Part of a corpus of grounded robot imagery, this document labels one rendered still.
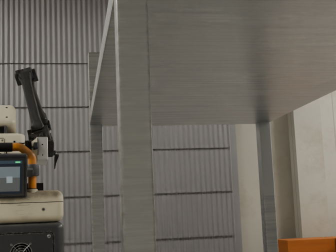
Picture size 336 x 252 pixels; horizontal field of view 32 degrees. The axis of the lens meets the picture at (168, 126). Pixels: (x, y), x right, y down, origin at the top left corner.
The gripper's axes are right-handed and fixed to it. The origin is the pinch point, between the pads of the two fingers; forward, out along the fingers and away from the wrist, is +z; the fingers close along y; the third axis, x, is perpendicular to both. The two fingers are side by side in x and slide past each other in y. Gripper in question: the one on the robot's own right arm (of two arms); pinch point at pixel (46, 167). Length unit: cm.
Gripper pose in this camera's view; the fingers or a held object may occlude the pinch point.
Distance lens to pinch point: 338.4
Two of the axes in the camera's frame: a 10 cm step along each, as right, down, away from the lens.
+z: 0.5, 9.9, -1.5
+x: 2.7, -1.6, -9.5
